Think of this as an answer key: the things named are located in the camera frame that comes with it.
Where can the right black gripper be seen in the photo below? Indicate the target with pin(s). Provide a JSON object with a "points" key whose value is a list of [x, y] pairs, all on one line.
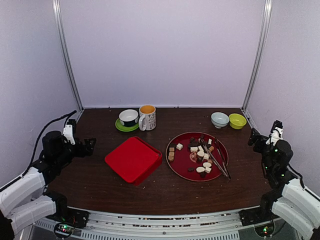
{"points": [[256, 136]]}

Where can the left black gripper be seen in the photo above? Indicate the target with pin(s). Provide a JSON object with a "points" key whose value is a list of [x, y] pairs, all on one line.
{"points": [[88, 150]]}

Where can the red box lid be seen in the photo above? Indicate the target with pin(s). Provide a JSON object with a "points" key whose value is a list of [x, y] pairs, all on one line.
{"points": [[131, 158]]}

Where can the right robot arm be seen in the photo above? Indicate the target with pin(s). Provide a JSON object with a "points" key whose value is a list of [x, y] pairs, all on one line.
{"points": [[289, 197]]}

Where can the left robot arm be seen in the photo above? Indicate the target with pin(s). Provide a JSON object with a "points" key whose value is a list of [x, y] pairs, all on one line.
{"points": [[15, 213]]}

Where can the white round chocolate centre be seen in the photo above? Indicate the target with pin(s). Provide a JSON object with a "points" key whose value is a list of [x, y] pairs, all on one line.
{"points": [[201, 154]]}

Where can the dark chocolate top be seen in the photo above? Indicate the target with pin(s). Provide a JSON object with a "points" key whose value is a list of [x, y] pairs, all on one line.
{"points": [[192, 140]]}

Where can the dark chocolate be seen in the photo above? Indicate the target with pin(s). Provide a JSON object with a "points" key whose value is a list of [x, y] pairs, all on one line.
{"points": [[203, 174], [192, 140], [191, 169]]}

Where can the white oval chocolate lower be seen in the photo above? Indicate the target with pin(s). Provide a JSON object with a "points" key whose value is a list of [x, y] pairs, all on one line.
{"points": [[200, 169]]}

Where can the red chocolate box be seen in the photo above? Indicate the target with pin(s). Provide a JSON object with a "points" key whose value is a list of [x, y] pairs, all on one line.
{"points": [[150, 169]]}

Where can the dark chocolate bottom left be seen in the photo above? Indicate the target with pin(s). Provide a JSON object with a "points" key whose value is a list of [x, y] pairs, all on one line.
{"points": [[191, 169]]}

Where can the white square chocolate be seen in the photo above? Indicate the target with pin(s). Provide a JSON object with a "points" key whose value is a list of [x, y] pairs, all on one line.
{"points": [[179, 146]]}

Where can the tan square chocolate lower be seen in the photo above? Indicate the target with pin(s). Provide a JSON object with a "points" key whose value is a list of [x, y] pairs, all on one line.
{"points": [[171, 156]]}

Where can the lime green bowl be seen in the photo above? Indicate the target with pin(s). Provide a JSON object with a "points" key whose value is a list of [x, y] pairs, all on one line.
{"points": [[237, 121]]}

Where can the light blue bowl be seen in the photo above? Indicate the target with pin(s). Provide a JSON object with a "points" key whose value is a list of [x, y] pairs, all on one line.
{"points": [[219, 119]]}

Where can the green saucer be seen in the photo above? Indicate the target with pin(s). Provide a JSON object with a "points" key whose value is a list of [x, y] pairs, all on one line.
{"points": [[123, 128]]}

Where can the white and dark cup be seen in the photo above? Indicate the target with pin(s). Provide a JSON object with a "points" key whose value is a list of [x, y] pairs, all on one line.
{"points": [[128, 117]]}

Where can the round red tray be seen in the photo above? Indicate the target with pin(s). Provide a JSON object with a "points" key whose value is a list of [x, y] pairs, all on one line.
{"points": [[214, 152]]}

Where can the white patterned mug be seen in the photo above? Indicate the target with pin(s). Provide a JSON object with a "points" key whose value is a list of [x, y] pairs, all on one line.
{"points": [[147, 118]]}

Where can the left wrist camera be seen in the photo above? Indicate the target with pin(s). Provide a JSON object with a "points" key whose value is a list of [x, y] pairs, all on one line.
{"points": [[69, 131]]}

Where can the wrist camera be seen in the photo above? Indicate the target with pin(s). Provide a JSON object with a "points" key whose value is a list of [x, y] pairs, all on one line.
{"points": [[276, 133], [69, 131]]}

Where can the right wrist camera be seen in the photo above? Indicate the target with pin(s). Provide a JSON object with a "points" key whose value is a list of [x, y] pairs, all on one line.
{"points": [[276, 133]]}

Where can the metal base rail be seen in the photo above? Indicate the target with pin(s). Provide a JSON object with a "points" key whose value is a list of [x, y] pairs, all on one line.
{"points": [[223, 225]]}

